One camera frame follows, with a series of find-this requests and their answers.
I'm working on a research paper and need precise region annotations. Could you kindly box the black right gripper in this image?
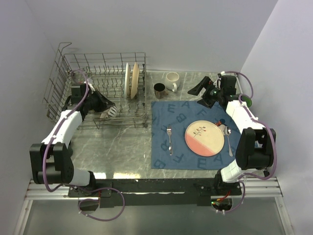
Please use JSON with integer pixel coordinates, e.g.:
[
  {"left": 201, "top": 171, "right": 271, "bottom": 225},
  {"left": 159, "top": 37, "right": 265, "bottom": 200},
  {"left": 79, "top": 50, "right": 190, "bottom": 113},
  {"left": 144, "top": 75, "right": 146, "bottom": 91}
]
[{"left": 187, "top": 76, "right": 224, "bottom": 109}]

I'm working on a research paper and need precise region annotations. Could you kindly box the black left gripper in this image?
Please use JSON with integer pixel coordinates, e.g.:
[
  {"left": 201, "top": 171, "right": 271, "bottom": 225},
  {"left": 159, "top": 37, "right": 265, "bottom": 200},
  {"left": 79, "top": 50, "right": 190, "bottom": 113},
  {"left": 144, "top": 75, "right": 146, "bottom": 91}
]
[{"left": 84, "top": 88, "right": 115, "bottom": 114}]

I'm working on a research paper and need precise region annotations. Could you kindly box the white strawberry pattern plate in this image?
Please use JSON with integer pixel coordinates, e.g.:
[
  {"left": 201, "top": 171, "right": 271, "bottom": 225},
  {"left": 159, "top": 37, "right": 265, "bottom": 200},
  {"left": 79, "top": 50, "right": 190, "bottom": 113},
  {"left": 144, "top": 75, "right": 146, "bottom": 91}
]
[{"left": 124, "top": 63, "right": 130, "bottom": 99}]

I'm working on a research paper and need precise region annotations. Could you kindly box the beige plate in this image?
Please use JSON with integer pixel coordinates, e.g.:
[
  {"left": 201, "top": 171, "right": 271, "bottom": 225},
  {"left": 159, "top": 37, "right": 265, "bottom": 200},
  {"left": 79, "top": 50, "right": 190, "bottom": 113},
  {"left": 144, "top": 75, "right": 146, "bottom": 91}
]
[{"left": 130, "top": 62, "right": 139, "bottom": 99}]

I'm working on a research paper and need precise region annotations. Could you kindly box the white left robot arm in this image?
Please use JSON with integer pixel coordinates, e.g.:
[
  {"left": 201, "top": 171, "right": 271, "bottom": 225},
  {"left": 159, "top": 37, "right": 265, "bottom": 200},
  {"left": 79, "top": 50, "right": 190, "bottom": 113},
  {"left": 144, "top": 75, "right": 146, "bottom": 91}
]
[{"left": 29, "top": 84, "right": 117, "bottom": 197}]

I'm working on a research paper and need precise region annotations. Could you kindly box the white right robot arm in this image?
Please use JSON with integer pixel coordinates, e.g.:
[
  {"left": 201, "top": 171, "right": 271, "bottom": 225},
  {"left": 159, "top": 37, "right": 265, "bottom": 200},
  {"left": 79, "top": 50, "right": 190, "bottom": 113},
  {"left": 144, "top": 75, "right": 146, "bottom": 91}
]
[{"left": 188, "top": 71, "right": 277, "bottom": 195}]

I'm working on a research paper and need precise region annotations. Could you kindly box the white ceramic mug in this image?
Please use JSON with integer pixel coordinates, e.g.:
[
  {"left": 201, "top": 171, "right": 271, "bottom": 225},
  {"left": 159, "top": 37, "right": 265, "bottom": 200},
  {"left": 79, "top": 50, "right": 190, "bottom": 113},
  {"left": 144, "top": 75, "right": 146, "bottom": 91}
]
[{"left": 165, "top": 72, "right": 180, "bottom": 93}]

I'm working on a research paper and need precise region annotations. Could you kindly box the dark brown metal cup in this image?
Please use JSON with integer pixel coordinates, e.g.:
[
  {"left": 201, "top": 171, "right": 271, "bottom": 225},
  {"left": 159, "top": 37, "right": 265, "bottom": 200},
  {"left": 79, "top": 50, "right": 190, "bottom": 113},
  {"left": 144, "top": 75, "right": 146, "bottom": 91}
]
[{"left": 154, "top": 83, "right": 168, "bottom": 99}]

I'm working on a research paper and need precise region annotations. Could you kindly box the blue letter pattern cloth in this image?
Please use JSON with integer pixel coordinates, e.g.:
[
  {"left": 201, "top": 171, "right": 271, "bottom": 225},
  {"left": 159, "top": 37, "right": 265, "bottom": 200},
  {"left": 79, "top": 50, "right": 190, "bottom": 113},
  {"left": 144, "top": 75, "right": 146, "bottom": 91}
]
[{"left": 151, "top": 101, "right": 241, "bottom": 170}]

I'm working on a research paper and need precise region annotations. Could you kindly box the silver fork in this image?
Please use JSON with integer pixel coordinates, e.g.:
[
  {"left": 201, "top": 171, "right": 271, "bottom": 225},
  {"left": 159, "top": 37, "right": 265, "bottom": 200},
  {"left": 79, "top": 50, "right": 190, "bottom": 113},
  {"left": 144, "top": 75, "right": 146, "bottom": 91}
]
[{"left": 167, "top": 125, "right": 173, "bottom": 156}]

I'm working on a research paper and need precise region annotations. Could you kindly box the pink and cream plate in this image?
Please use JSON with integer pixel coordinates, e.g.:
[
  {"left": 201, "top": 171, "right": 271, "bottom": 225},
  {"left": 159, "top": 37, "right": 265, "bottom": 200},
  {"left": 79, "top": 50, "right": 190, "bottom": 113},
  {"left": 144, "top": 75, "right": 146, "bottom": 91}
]
[{"left": 185, "top": 120, "right": 224, "bottom": 157}]

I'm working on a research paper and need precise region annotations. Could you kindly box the silver spoon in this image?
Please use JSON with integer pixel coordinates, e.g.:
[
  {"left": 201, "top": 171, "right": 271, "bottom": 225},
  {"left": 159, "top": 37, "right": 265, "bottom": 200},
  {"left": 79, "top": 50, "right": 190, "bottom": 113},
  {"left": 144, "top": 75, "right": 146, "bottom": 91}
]
[{"left": 215, "top": 119, "right": 233, "bottom": 157}]

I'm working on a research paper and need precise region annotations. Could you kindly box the floral mug green inside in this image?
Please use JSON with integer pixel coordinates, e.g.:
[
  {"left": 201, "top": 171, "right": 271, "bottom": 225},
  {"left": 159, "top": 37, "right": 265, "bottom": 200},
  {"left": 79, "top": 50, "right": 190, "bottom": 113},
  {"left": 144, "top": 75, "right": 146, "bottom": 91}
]
[{"left": 238, "top": 94, "right": 252, "bottom": 108}]

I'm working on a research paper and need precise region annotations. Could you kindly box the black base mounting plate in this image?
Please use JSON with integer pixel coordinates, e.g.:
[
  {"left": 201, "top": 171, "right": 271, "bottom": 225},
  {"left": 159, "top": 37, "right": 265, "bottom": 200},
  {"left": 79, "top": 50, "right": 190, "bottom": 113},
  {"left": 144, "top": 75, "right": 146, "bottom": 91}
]
[{"left": 68, "top": 178, "right": 242, "bottom": 208}]

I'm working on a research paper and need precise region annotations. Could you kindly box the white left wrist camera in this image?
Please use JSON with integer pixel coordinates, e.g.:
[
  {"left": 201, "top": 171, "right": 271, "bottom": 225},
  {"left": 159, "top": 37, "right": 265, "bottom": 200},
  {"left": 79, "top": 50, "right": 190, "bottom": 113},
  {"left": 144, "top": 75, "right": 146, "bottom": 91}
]
[{"left": 84, "top": 78, "right": 95, "bottom": 93}]

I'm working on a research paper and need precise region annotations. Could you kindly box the metal wire dish rack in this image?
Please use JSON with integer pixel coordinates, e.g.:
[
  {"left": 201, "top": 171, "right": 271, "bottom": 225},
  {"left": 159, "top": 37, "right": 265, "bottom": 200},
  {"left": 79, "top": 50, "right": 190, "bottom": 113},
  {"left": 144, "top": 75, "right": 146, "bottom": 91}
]
[{"left": 42, "top": 42, "right": 147, "bottom": 128}]

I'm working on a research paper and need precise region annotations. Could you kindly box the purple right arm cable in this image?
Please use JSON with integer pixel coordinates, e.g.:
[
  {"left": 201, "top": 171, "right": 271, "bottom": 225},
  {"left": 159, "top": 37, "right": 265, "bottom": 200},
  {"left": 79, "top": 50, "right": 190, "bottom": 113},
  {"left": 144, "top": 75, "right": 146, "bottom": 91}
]
[{"left": 224, "top": 70, "right": 278, "bottom": 213}]

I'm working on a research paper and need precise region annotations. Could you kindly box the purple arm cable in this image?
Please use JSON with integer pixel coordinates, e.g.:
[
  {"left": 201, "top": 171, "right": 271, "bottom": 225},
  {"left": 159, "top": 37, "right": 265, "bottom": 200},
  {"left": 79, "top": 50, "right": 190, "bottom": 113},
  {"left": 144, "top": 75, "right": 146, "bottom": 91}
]
[
  {"left": 224, "top": 70, "right": 278, "bottom": 213},
  {"left": 42, "top": 69, "right": 126, "bottom": 221}
]

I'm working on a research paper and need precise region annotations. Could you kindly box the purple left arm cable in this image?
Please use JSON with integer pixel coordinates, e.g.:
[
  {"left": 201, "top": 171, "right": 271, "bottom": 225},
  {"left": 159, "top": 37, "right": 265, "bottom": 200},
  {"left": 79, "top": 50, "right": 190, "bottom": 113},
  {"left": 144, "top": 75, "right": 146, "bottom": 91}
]
[{"left": 42, "top": 69, "right": 126, "bottom": 221}]

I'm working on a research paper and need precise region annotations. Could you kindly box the aluminium frame rail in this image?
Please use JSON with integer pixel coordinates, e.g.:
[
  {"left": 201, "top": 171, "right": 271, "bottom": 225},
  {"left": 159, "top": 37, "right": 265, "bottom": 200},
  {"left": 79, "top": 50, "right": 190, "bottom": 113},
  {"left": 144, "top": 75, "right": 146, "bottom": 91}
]
[{"left": 24, "top": 178, "right": 283, "bottom": 200}]

